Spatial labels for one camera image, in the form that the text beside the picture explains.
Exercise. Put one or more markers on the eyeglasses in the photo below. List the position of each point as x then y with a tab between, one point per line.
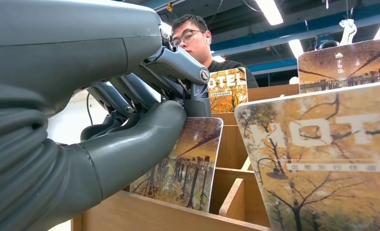
186	37

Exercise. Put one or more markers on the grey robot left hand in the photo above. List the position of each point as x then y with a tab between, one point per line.
65	47

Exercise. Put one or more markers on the hotel print card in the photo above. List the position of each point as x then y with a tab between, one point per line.
324	165
186	165
228	92
343	70

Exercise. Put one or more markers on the wooden organizer box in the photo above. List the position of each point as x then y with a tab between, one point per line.
231	146

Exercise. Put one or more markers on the person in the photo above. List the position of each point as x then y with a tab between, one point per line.
193	41

